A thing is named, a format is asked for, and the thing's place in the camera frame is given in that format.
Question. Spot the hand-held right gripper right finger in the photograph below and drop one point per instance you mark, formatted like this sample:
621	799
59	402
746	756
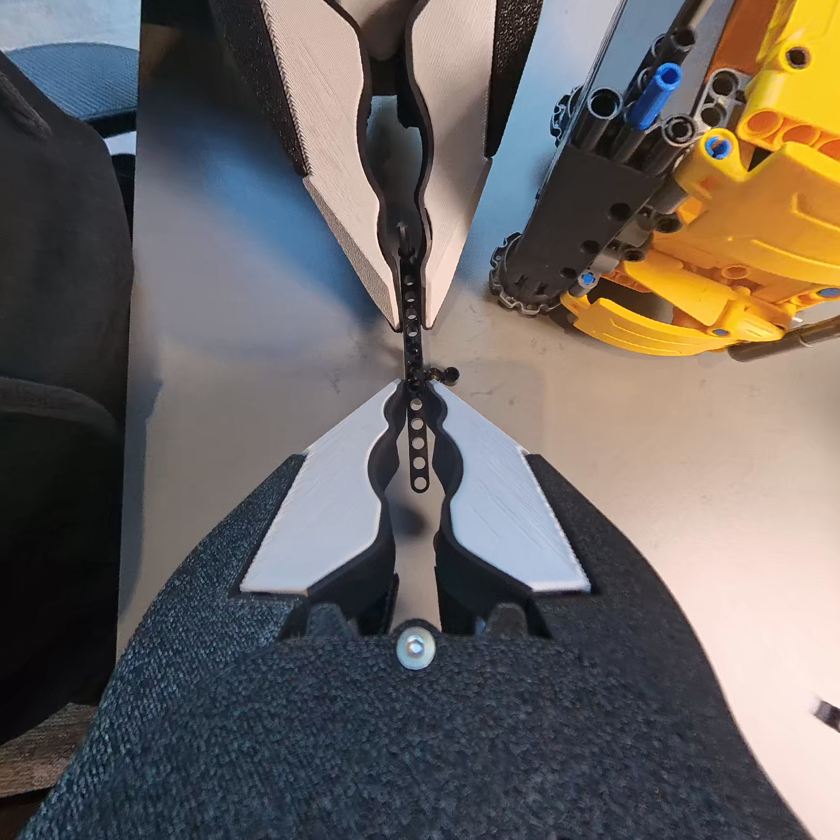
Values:
512	512

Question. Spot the grey desk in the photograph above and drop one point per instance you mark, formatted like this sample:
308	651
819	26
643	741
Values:
656	525

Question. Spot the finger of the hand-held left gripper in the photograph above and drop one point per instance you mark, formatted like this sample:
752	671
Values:
460	131
322	131

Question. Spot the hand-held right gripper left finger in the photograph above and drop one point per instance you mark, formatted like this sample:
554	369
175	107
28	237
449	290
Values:
315	519

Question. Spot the black yellow toy brick vehicle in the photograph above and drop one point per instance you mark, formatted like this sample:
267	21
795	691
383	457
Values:
735	197

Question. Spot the small grey metal part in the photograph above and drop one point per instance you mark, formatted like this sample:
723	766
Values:
827	715

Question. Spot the black connector pin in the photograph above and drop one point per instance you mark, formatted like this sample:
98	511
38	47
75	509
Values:
446	376

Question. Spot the dark chair armrest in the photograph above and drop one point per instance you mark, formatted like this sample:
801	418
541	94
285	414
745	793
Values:
79	79

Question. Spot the long black perforated beam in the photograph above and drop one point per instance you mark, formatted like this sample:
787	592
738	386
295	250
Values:
418	446

